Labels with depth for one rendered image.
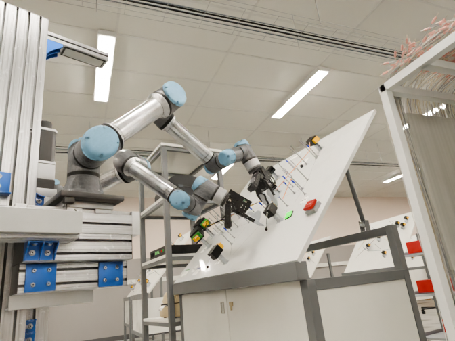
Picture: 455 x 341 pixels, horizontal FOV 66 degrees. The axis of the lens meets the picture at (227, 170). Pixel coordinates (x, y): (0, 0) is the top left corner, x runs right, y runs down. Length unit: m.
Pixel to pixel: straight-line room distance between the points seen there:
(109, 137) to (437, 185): 1.15
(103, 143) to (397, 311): 1.32
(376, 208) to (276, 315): 11.61
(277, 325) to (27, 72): 1.43
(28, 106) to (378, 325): 1.62
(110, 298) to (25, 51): 7.63
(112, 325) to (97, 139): 7.87
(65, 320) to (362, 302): 7.91
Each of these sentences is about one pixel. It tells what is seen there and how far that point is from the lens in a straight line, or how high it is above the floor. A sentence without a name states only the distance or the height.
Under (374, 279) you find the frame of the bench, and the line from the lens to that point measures 1.60.
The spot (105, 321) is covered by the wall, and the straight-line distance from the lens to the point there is 8.98.
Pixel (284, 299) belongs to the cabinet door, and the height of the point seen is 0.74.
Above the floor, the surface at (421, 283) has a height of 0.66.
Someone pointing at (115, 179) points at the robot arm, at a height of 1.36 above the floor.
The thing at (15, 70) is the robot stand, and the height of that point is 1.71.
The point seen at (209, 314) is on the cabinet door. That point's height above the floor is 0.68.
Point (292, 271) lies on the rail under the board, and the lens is 1.33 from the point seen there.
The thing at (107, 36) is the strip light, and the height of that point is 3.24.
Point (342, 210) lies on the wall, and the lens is 12.03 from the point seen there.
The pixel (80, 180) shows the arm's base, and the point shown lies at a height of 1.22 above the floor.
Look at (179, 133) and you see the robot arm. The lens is 1.68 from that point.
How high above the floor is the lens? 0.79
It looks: 19 degrees up
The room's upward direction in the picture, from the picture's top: 6 degrees counter-clockwise
